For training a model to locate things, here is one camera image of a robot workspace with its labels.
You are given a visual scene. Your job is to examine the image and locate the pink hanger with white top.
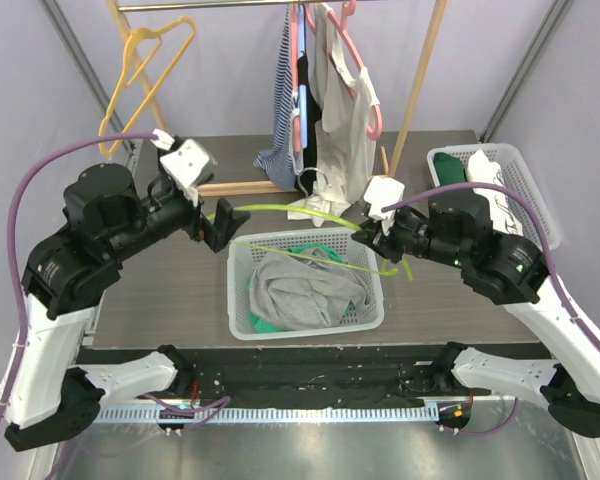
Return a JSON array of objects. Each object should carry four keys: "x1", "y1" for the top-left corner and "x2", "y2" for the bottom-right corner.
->
[{"x1": 304, "y1": 0, "x2": 384, "y2": 141}]

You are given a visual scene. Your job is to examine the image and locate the white tank top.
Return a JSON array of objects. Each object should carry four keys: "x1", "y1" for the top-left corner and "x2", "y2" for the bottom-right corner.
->
[{"x1": 293, "y1": 5, "x2": 382, "y2": 216}]

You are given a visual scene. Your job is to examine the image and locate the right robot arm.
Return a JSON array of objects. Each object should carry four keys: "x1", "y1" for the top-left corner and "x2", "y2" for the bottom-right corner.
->
[{"x1": 352, "y1": 183, "x2": 600, "y2": 438}]

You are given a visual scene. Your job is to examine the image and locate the blue striped tank top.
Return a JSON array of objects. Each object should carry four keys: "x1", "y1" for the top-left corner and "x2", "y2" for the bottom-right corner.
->
[{"x1": 254, "y1": 9, "x2": 296, "y2": 191}]

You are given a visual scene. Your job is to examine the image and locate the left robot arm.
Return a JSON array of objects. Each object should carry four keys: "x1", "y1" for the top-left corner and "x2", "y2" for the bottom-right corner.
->
[{"x1": 4, "y1": 164, "x2": 250, "y2": 452}]

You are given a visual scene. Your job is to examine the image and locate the pink hanger with striped top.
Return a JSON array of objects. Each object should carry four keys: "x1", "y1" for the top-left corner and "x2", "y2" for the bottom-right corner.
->
[{"x1": 290, "y1": 2, "x2": 303, "y2": 153}]

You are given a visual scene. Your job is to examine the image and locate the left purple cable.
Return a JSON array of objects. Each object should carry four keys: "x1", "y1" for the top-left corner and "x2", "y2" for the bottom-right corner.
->
[{"x1": 0, "y1": 131, "x2": 231, "y2": 480}]

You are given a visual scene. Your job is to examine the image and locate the black tank top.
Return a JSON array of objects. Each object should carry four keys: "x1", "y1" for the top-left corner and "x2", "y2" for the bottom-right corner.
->
[{"x1": 296, "y1": 55, "x2": 322, "y2": 195}]

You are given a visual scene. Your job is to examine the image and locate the wooden clothes rack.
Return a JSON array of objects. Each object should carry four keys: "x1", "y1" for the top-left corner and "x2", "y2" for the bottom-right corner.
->
[{"x1": 106, "y1": 1, "x2": 447, "y2": 197}]

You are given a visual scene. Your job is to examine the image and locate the grey tank top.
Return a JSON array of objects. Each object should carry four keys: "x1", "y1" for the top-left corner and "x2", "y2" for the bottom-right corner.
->
[{"x1": 248, "y1": 247, "x2": 374, "y2": 332}]

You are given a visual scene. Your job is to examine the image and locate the lime green hanger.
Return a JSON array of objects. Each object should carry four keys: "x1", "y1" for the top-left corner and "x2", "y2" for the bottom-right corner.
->
[{"x1": 202, "y1": 167, "x2": 415, "y2": 284}]

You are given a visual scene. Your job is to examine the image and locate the folded dark green garment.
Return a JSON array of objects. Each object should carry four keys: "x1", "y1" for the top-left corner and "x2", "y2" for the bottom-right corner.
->
[{"x1": 433, "y1": 152, "x2": 467, "y2": 186}]

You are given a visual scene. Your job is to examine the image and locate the white basket with folded clothes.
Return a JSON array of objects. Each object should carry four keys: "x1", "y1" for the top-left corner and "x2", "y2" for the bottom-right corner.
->
[{"x1": 426, "y1": 143, "x2": 561, "y2": 250}]

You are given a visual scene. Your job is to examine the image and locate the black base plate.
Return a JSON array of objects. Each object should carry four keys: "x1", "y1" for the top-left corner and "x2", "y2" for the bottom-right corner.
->
[{"x1": 74, "y1": 344, "x2": 551, "y2": 409}]

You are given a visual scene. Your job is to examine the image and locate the green tank top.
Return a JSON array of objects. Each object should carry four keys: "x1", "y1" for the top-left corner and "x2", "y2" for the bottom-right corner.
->
[{"x1": 247, "y1": 243, "x2": 361, "y2": 335}]

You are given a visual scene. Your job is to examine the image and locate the light blue hanger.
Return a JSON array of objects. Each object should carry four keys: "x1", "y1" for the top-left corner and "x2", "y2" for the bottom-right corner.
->
[{"x1": 297, "y1": 4, "x2": 308, "y2": 149}]

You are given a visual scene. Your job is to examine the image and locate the aluminium rail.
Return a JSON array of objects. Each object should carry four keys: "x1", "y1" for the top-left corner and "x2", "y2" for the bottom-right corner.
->
[{"x1": 69, "y1": 358, "x2": 590, "y2": 406}]

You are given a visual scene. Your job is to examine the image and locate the white slotted cable duct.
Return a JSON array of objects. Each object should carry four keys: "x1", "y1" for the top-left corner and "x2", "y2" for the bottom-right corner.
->
[{"x1": 95, "y1": 402, "x2": 439, "y2": 425}]

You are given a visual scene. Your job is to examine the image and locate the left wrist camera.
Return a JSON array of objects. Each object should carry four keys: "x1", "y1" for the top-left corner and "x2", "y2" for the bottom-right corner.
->
[{"x1": 152, "y1": 129, "x2": 217, "y2": 207}]

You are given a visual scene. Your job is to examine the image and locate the white plastic laundry basket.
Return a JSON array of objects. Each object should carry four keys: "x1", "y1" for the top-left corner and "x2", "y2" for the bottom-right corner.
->
[{"x1": 227, "y1": 227, "x2": 384, "y2": 341}]

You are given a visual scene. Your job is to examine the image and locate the folded white printed garment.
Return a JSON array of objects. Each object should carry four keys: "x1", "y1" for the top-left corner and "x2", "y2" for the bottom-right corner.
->
[{"x1": 465, "y1": 150, "x2": 523, "y2": 236}]

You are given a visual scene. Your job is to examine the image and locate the yellow plastic hanger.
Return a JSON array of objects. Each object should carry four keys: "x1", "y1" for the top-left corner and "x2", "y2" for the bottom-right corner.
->
[{"x1": 98, "y1": 16, "x2": 197, "y2": 136}]

